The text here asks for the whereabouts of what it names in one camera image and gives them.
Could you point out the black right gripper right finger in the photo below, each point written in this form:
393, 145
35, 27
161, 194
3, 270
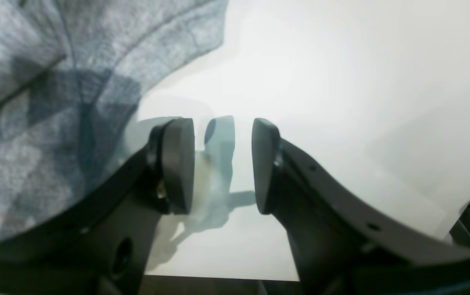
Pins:
340, 244

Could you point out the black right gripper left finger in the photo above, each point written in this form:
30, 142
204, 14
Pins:
101, 245

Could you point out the grey T-shirt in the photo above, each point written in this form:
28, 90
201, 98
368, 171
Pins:
72, 73

